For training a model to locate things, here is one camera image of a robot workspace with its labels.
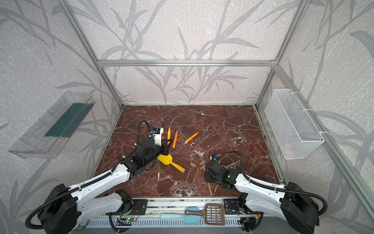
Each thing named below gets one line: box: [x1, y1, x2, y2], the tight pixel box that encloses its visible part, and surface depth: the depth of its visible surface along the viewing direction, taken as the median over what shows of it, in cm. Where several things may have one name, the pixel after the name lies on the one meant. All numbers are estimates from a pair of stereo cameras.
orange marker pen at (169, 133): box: [167, 126, 171, 141], surface depth 80 cm
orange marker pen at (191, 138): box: [184, 131, 200, 145], surface depth 102 cm
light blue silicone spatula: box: [159, 206, 202, 225], surface depth 72 cm
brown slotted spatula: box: [185, 203, 226, 226], surface depth 73 cm
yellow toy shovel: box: [157, 154, 187, 174], surface depth 89 cm
